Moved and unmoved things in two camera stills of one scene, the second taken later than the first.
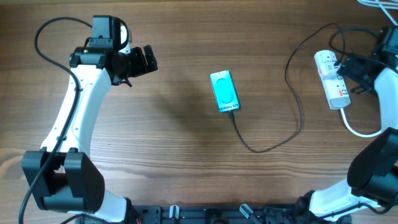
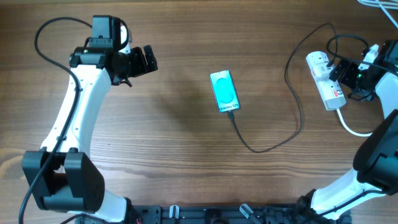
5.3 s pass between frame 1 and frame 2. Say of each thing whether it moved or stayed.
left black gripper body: stayed
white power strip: moved
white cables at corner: stayed
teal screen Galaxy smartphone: stayed
